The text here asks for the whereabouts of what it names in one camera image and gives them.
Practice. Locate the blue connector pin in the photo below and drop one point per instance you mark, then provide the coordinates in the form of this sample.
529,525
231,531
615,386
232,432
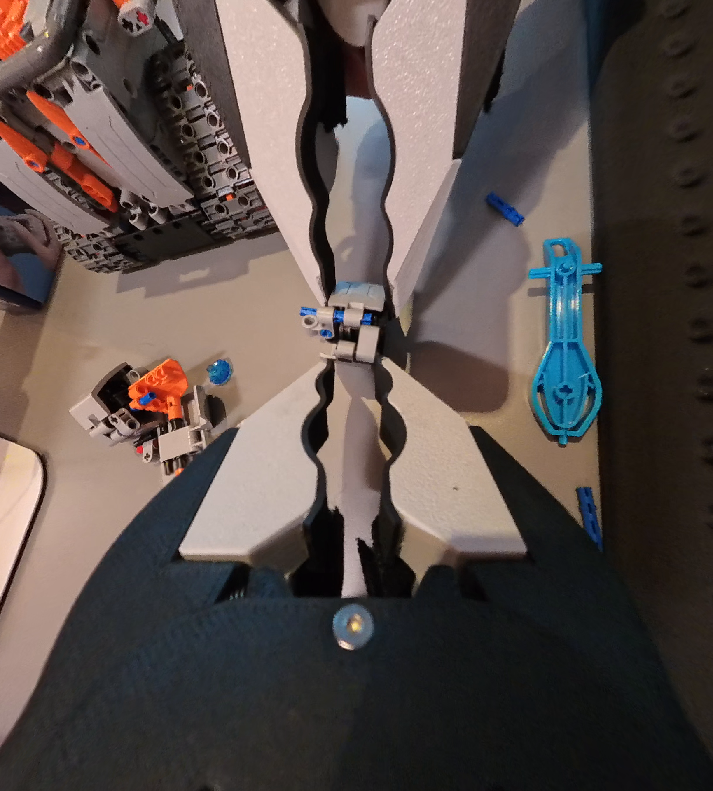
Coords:
590,513
505,208

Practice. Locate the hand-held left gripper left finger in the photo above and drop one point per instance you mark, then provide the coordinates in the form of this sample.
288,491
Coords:
258,494

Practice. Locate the grey bracket brick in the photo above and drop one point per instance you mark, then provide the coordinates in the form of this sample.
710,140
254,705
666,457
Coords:
359,303

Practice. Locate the blue cardboard box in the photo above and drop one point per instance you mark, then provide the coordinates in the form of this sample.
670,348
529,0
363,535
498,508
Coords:
4,247

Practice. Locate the light blue paddle piece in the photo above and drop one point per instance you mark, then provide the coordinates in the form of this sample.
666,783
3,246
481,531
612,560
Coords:
566,359

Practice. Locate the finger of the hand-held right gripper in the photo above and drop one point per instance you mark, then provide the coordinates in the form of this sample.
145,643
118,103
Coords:
264,111
424,111

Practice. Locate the large grey tracked brick vehicle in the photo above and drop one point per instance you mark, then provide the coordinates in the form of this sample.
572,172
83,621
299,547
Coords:
109,124

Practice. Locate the black dimpled foam mat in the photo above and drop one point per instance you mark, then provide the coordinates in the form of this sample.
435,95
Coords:
678,371

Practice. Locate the small grey orange brick assembly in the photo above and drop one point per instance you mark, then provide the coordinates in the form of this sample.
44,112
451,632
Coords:
146,414

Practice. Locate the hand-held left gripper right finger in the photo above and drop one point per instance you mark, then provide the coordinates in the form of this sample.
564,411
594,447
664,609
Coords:
455,488

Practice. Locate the blue transparent round stud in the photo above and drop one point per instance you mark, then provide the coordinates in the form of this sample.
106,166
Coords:
219,372

